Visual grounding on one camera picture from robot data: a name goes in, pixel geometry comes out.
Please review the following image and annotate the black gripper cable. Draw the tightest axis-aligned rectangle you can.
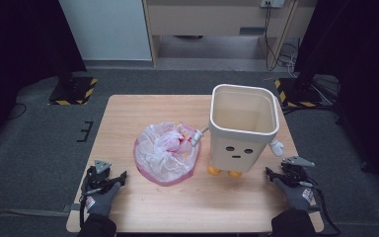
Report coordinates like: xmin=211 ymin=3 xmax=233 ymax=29
xmin=78 ymin=184 xmax=91 ymax=229
xmin=307 ymin=179 xmax=342 ymax=236

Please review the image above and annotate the person's right hand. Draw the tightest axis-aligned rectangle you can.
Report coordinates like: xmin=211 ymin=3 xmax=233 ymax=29
xmin=271 ymin=177 xmax=316 ymax=211

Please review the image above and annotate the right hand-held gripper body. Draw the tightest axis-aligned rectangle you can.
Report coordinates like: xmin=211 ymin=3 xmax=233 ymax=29
xmin=279 ymin=156 xmax=316 ymax=189

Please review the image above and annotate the black floor cable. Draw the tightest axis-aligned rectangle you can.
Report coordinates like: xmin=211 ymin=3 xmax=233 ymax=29
xmin=7 ymin=102 xmax=28 ymax=120

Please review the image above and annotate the white wall outlet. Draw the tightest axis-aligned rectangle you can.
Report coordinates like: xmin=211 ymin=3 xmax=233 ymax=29
xmin=260 ymin=0 xmax=286 ymax=9

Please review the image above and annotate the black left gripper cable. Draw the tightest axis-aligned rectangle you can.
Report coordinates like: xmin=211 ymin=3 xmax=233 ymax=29
xmin=78 ymin=184 xmax=91 ymax=229

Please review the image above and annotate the black hanging cable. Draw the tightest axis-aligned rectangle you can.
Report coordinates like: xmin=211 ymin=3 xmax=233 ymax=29
xmin=264 ymin=2 xmax=280 ymax=72

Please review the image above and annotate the person's left hand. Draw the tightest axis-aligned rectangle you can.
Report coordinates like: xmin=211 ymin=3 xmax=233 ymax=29
xmin=84 ymin=182 xmax=123 ymax=217

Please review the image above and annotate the grey table edge strap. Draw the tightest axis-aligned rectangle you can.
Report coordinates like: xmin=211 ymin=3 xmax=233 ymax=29
xmin=61 ymin=202 xmax=82 ymax=213

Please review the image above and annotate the black curtain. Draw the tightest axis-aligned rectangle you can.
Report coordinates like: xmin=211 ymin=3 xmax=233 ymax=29
xmin=0 ymin=0 xmax=88 ymax=156
xmin=294 ymin=0 xmax=379 ymax=202

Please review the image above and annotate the cream trash bin with face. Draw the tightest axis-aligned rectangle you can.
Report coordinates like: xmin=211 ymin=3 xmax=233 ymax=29
xmin=190 ymin=126 xmax=285 ymax=180

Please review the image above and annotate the translucent pink-edged plastic bag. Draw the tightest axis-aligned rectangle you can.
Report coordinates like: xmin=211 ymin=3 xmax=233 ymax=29
xmin=133 ymin=120 xmax=202 ymax=188

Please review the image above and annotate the light wooden desk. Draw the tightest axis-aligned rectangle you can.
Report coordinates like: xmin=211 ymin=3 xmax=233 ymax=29
xmin=141 ymin=0 xmax=319 ymax=67

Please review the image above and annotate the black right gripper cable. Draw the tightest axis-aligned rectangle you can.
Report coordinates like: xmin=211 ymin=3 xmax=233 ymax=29
xmin=307 ymin=179 xmax=342 ymax=236

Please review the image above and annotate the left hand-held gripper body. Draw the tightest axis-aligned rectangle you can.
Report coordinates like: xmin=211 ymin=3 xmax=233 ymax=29
xmin=81 ymin=159 xmax=119 ymax=196

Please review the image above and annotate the black yellow-striped stand base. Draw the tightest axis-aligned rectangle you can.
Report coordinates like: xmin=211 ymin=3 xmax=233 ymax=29
xmin=47 ymin=76 xmax=99 ymax=107
xmin=273 ymin=77 xmax=324 ymax=109

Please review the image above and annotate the white cable bundle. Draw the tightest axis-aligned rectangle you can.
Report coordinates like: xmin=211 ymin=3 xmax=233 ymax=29
xmin=277 ymin=41 xmax=300 ymax=77

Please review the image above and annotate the white panel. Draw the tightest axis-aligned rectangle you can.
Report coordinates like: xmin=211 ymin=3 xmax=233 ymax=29
xmin=57 ymin=0 xmax=153 ymax=62

